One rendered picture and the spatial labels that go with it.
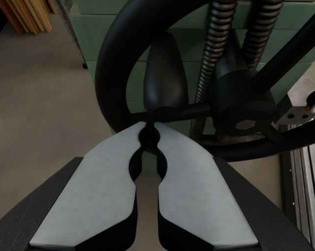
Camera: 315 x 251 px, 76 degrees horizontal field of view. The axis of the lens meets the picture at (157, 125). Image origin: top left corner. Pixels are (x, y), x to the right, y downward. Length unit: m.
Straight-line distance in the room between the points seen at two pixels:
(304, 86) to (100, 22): 0.47
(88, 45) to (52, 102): 1.00
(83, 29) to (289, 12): 0.28
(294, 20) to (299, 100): 0.31
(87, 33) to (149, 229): 0.81
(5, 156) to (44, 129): 0.22
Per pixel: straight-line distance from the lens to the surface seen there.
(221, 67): 0.24
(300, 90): 0.58
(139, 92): 0.46
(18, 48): 1.85
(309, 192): 0.96
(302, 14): 0.28
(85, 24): 0.37
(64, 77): 1.48
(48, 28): 1.89
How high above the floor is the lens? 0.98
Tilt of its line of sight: 59 degrees down
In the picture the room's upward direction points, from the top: 2 degrees clockwise
